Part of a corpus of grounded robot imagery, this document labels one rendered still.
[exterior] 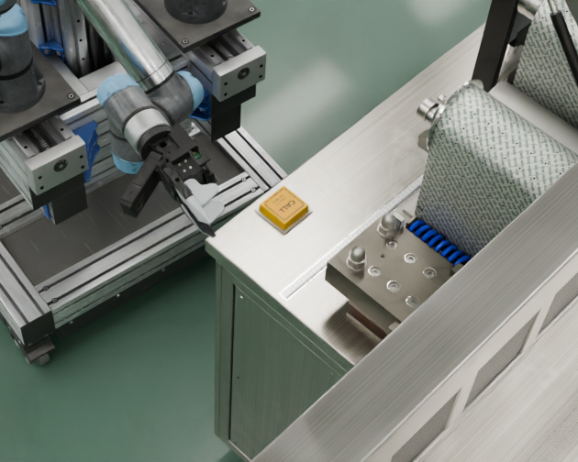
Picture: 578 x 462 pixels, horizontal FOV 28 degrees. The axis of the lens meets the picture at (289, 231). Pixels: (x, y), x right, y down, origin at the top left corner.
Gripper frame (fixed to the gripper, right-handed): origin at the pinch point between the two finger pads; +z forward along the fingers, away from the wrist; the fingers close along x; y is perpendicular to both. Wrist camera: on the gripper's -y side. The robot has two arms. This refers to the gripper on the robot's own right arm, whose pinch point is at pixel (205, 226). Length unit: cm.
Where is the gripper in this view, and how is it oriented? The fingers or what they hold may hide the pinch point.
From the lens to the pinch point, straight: 190.2
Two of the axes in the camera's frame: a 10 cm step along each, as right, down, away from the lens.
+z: 5.5, 6.9, -4.7
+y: 8.3, -5.2, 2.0
